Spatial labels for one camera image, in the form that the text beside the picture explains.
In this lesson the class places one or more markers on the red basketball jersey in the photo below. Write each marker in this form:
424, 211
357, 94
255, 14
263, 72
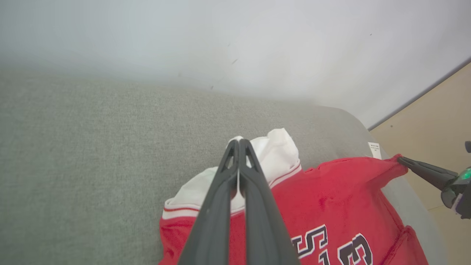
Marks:
331, 206

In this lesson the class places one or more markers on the dark grey baseboard strip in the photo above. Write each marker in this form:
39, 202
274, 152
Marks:
419, 94

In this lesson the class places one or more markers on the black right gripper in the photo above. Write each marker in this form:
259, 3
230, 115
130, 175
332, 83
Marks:
458, 195

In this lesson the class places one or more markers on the white printed label tag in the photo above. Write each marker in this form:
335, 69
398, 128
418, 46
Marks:
375, 150

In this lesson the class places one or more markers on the grey fabric sofa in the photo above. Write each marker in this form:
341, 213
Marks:
92, 165

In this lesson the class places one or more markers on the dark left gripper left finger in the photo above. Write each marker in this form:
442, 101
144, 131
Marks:
211, 221

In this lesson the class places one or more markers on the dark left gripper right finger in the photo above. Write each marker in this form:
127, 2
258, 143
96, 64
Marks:
263, 221

